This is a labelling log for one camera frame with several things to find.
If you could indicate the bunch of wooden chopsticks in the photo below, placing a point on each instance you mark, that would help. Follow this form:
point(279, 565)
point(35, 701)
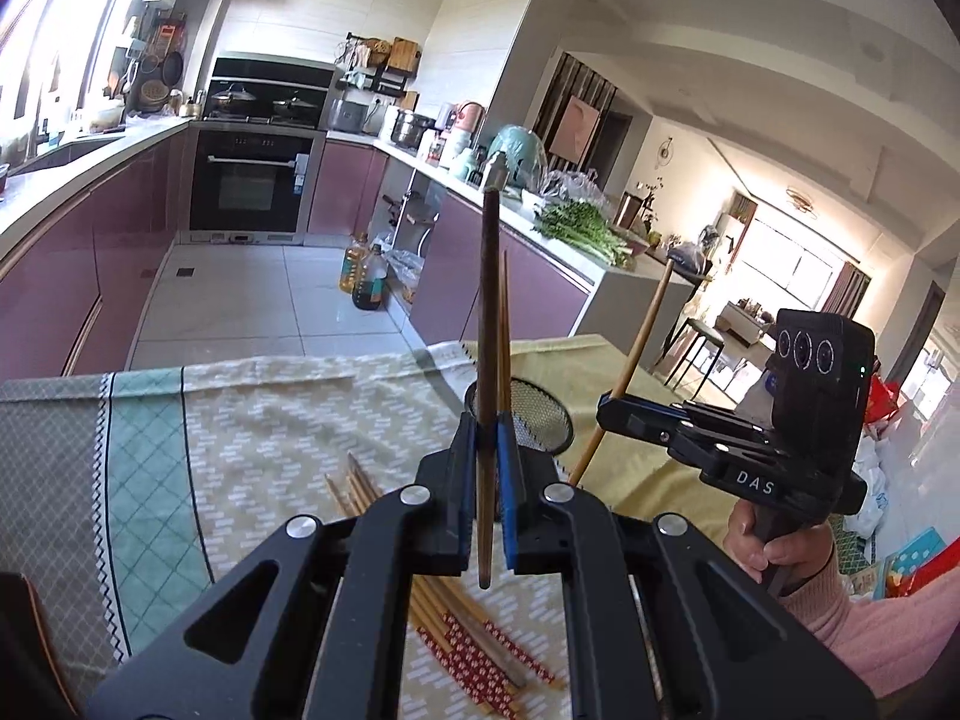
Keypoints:
point(465, 645)

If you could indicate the black wall rack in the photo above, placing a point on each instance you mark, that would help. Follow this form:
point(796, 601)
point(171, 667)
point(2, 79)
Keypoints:
point(379, 75)

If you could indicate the ceiling lamp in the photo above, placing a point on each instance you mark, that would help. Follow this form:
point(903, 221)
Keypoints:
point(801, 200)

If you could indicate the clear plastic bag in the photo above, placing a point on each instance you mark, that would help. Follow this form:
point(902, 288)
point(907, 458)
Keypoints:
point(405, 270)

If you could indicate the black range hood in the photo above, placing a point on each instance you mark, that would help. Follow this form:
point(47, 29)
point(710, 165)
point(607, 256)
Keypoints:
point(270, 75)

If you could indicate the woven bamboo basket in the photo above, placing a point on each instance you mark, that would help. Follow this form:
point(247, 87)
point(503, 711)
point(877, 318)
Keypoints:
point(155, 94)

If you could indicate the person's right forearm pink sleeve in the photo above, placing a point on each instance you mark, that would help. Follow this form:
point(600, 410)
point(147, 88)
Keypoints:
point(885, 637)

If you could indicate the wooden cutting board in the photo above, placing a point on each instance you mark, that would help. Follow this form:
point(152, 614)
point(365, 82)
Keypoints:
point(405, 56)

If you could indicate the white plastic bag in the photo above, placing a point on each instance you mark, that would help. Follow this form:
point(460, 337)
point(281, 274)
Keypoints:
point(881, 487)

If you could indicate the bunch of green vegetables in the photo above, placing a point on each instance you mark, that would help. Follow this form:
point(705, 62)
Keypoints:
point(581, 232)

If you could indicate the grey countertop appliance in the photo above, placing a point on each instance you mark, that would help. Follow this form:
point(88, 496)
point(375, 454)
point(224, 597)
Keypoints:
point(349, 116)

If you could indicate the lidded cooking pot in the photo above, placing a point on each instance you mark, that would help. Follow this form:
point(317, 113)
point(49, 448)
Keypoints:
point(294, 105)
point(234, 97)

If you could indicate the steel thermos bottle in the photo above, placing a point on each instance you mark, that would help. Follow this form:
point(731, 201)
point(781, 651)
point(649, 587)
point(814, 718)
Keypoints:
point(496, 172)

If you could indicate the hanging black frying pan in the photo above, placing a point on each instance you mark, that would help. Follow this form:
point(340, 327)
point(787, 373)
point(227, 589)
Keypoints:
point(172, 69)

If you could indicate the yellow cooking oil bottle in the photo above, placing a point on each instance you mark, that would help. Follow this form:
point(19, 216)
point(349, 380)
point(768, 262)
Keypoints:
point(351, 266)

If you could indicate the yellow tablecloth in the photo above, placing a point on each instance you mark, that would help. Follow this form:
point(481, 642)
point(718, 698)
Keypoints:
point(600, 367)

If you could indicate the living room window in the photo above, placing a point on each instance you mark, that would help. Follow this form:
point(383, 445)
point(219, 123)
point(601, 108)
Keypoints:
point(787, 262)

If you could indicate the dark brown plain chopstick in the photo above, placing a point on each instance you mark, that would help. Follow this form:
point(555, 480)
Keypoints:
point(489, 315)

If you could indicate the person's right hand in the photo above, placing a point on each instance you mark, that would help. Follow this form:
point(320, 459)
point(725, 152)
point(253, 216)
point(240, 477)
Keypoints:
point(742, 544)

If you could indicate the patterned green tablecloth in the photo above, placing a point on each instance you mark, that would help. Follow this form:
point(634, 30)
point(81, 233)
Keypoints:
point(262, 450)

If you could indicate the red plastic bag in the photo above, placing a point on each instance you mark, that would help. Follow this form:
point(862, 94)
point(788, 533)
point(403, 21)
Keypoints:
point(889, 401)

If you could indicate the colourful printed box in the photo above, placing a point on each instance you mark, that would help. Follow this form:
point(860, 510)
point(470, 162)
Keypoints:
point(919, 562)

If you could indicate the framed wall picture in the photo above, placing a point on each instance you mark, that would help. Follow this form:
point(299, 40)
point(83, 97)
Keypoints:
point(576, 131)

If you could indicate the floral bamboo chopstick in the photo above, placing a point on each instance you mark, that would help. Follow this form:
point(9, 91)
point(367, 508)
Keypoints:
point(505, 330)
point(641, 337)

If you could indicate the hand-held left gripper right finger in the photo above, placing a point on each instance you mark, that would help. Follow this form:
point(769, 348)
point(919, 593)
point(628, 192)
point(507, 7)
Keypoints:
point(510, 502)

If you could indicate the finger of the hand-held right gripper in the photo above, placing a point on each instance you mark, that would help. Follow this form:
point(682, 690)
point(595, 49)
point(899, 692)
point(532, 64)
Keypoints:
point(637, 420)
point(720, 416)

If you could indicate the black built-in oven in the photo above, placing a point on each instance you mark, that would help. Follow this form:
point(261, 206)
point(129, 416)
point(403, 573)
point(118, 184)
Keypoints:
point(247, 180)

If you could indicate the pink kitchen base cabinet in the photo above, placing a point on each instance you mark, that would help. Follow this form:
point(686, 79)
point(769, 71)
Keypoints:
point(450, 262)
point(97, 255)

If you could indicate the black mesh utensil holder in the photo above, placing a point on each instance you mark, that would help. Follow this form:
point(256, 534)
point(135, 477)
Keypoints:
point(540, 420)

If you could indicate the kitchen window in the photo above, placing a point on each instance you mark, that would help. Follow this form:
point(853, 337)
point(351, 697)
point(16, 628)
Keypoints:
point(67, 22)

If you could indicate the stainless steel stock pot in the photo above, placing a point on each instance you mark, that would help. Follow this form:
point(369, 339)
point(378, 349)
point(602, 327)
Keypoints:
point(411, 129)

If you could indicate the crumpled transparent plastic bag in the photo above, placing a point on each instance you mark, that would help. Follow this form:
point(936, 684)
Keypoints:
point(574, 187)

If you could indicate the potted plant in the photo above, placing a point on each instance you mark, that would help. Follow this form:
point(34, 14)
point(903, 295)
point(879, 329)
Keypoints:
point(649, 206)

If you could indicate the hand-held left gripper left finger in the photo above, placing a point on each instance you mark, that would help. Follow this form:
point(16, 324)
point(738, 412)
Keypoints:
point(470, 495)

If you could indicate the dark sauce bottle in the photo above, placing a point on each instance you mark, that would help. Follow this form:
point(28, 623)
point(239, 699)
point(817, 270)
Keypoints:
point(370, 285)

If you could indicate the black stool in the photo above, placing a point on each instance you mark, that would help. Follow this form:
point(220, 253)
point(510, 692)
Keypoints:
point(694, 334)

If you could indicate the pink electric kettle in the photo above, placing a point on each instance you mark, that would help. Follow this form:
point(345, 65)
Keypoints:
point(471, 118)

